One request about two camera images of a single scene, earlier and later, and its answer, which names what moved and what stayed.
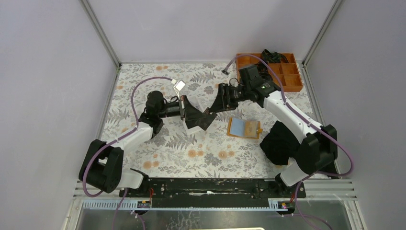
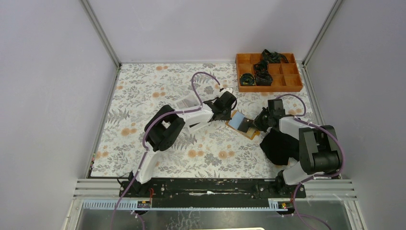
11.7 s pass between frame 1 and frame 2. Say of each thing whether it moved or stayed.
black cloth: stayed
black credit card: moved
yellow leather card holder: moved
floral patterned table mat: stayed
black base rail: stayed
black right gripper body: moved
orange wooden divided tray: stayed
